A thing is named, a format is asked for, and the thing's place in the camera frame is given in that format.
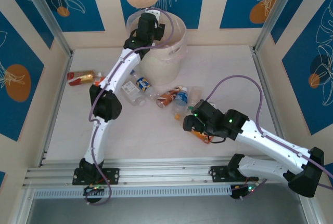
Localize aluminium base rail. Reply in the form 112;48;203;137
22;157;309;190

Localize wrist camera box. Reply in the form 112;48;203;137
183;114;200;133
152;23;167;42

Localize beige plastic bin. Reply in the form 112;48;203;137
126;10;188;86

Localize square clear white-label bottle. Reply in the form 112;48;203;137
121;82;146;106

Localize aluminium frame post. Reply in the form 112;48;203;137
18;0;74;56
252;0;297;53

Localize clear peach label bottle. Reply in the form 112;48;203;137
189;86;203;107

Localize clear plastic bin liner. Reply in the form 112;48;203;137
125;10;188;65

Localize blue label water bottle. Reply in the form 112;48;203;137
171;86;188;115

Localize left white cable bracket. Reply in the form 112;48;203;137
145;7;161;19

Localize white slotted cable duct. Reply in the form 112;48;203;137
33;185;233;199

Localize orange juice bottle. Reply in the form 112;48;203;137
174;113;212;146

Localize crushed brown white label bottle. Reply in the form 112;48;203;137
155;86;183;109

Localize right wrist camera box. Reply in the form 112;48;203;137
183;114;200;133

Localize blue yellow Pepsi bottle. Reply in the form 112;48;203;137
129;69;158;97

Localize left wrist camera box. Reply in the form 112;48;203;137
152;23;167;42

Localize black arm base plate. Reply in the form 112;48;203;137
72;167;121;186
209;165;260;183

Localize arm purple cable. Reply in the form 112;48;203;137
85;10;175;206
207;75;333;201

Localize red gold label bottle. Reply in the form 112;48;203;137
67;69;103;86

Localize controller board with LED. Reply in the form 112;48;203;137
230;184;259;199
83;185;107;196

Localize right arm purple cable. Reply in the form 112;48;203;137
207;75;333;201

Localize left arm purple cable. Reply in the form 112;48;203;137
85;10;175;206

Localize aluminium frame rail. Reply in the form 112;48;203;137
295;182;326;224
7;189;36;224

